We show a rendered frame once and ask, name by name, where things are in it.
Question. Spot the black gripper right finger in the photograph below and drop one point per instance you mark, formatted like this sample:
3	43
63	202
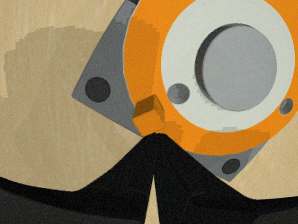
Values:
187	193

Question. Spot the round orange-rimmed white plate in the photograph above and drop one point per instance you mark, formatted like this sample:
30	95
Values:
161	42

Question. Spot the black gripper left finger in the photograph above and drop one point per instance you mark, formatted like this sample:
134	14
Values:
121	196

